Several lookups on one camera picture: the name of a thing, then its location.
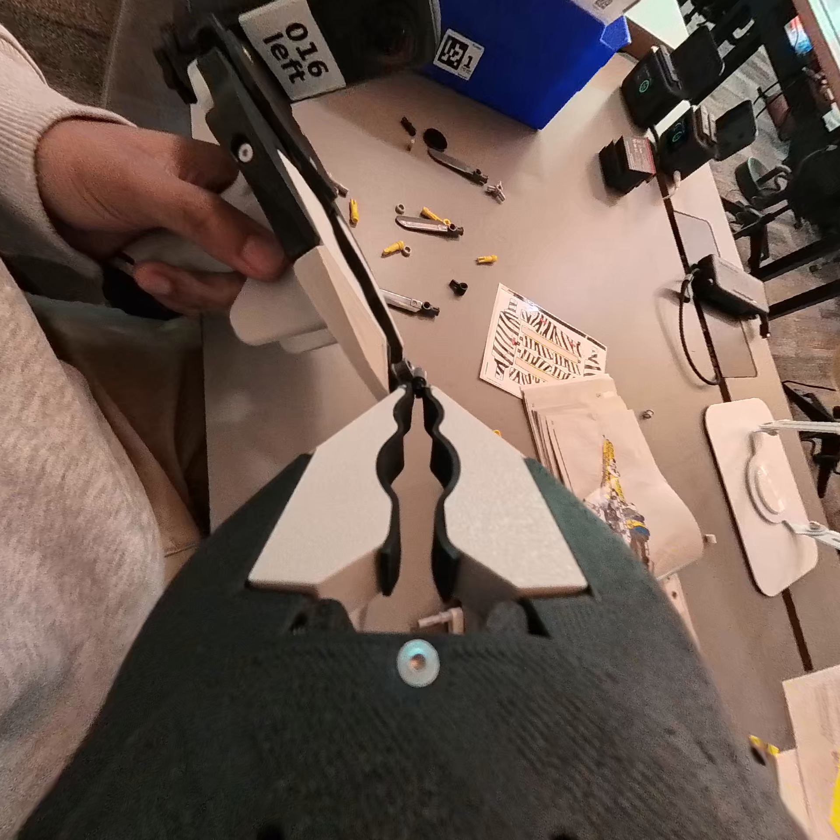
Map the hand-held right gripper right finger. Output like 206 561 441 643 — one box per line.
420 386 589 613

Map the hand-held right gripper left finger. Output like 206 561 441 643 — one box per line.
247 386 414 616

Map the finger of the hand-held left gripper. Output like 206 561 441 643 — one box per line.
274 133 413 403

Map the person's left forearm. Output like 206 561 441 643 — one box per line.
0 25 135 283

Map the dark grey lego blade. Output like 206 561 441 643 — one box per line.
395 213 466 238
379 288 440 318
427 147 490 186

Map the person's left hand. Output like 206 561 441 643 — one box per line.
36 121 291 316

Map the stack of white paper bags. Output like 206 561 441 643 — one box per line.
521 374 707 580

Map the blue plastic bin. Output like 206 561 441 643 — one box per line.
420 0 632 130

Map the zebra striped sticker sheet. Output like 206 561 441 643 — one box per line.
479 283 608 399

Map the black box with red label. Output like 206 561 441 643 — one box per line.
598 134 658 195

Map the black charger box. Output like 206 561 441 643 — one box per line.
682 254 770 324

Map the black office chair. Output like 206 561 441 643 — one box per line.
725 146 840 262

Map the black cable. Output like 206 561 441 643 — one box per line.
678 274 724 387

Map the black power adapter with cable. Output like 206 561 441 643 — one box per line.
656 276 760 383

